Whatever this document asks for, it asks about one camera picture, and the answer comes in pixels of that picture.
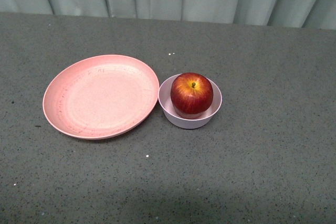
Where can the red apple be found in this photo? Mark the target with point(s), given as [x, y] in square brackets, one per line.
[191, 95]

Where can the pink bowl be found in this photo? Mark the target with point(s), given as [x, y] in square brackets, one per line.
[170, 113]

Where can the pink plate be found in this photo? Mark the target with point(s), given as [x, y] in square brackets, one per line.
[101, 97]

